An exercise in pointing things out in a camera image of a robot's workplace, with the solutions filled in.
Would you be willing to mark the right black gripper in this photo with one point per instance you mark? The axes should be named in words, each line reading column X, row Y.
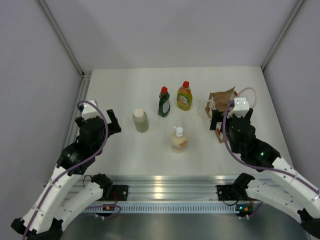
column 217, row 117

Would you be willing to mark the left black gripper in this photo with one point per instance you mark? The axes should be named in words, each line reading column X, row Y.
column 113, row 127

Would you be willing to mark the green white-capped bottle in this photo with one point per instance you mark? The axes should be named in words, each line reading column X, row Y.
column 140, row 120

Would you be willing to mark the clear red-capped bottle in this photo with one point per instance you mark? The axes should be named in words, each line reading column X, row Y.
column 184, row 97

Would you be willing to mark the cream pump lotion bottle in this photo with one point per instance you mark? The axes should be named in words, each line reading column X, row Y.
column 179, row 140

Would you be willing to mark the green dish soap bottle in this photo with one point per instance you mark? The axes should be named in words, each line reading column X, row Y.
column 164, row 105

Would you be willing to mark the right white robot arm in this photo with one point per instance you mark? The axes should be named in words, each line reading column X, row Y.
column 298, row 197

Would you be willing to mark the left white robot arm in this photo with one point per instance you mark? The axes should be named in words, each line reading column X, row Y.
column 50, row 215

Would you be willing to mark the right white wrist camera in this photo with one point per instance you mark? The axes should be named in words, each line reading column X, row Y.
column 239, row 108

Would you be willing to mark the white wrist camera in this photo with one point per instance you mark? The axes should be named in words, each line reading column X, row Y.
column 87, row 111
column 239, row 108

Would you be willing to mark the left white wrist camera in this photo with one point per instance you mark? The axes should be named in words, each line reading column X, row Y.
column 87, row 111

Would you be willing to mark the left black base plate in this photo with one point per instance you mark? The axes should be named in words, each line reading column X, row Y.
column 119, row 193

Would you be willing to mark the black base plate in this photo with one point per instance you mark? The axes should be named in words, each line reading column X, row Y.
column 225, row 192
column 119, row 193

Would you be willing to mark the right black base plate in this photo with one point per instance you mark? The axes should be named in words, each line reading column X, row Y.
column 225, row 192

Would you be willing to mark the aluminium mounting rail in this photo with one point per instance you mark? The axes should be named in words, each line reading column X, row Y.
column 172, row 189

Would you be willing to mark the white slotted cable duct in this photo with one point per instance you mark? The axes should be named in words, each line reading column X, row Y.
column 166, row 208

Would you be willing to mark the left aluminium frame post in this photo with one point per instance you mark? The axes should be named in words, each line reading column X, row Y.
column 60, row 35

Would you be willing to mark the aluminium frame post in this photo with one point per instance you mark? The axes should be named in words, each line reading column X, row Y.
column 60, row 35
column 289, row 21

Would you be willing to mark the right aluminium frame post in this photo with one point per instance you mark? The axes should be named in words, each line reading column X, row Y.
column 289, row 21

